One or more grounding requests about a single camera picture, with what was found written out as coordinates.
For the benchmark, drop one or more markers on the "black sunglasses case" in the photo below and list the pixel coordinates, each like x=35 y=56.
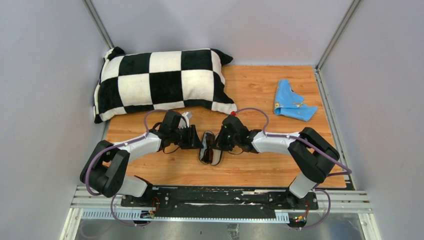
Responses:
x=210 y=155

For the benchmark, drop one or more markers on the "black white checkered pillow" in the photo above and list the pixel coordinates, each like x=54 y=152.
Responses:
x=142 y=82

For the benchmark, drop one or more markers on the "aluminium frame rail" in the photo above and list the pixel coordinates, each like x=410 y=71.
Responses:
x=323 y=204

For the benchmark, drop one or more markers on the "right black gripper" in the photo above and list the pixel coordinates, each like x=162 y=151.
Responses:
x=220 y=143

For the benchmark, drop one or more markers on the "brown sunglasses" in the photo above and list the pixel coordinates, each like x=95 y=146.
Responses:
x=209 y=149

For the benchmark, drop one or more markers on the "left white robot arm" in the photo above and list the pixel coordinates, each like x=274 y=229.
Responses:
x=104 y=173

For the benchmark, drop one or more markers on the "blue crumpled cloth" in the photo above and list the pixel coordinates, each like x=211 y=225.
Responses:
x=290 y=104

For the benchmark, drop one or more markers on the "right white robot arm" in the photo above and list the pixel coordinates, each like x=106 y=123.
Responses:
x=314 y=156

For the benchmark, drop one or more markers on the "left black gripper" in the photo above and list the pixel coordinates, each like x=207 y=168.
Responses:
x=193 y=141

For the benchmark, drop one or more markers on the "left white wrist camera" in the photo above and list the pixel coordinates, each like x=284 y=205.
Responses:
x=185 y=120

